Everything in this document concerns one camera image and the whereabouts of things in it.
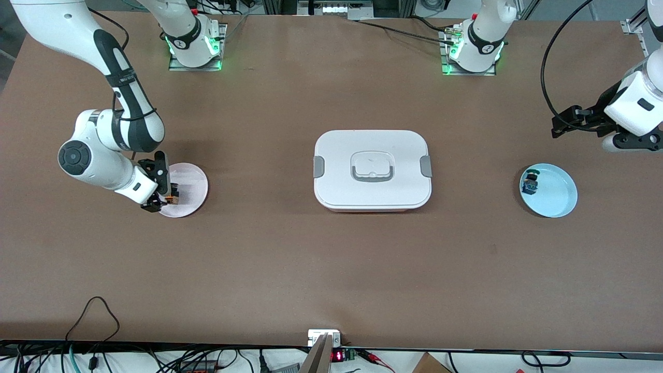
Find black power strip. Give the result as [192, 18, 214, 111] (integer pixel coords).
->
[176, 362, 221, 373]

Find green and blue switch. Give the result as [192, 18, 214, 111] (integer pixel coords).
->
[521, 168, 540, 195]

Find red probe leads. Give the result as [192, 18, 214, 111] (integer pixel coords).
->
[357, 350, 395, 372]

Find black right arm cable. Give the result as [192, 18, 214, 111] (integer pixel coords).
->
[85, 6, 158, 156]

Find small white device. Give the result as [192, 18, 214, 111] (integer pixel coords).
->
[308, 329, 341, 347]

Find aluminium profile rail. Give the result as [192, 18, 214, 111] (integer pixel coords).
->
[621, 0, 663, 58]

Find white lidded box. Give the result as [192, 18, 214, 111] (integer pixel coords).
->
[313, 130, 433, 213]

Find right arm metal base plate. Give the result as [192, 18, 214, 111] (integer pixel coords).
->
[168, 23, 227, 71]

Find aluminium frame with connectors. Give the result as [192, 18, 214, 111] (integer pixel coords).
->
[298, 0, 373, 20]

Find pink round plate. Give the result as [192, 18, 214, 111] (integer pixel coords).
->
[155, 163, 209, 218]

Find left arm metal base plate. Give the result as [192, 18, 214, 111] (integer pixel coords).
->
[440, 28, 497, 77]

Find light blue round plate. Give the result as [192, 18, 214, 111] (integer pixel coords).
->
[519, 163, 579, 218]

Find grey slanted bar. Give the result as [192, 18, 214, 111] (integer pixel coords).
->
[299, 334, 333, 373]

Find thin black table cable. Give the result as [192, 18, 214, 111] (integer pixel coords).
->
[352, 18, 456, 45]

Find black cable loop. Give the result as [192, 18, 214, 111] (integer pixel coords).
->
[521, 351, 571, 367]

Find black looped cable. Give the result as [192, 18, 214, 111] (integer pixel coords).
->
[65, 296, 121, 358]

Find brown cardboard piece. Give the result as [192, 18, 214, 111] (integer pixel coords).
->
[412, 352, 452, 373]

